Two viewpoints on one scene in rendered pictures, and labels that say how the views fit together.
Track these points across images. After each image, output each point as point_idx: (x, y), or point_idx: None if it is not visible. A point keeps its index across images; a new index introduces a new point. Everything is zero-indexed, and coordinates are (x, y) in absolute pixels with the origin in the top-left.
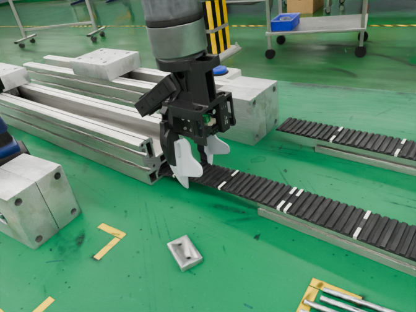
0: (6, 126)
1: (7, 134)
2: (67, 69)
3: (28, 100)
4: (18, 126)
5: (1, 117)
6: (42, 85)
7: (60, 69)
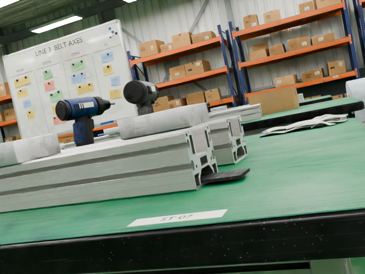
0: (74, 141)
1: (76, 146)
2: (82, 149)
3: (89, 144)
4: None
5: (74, 135)
6: (94, 144)
7: (95, 146)
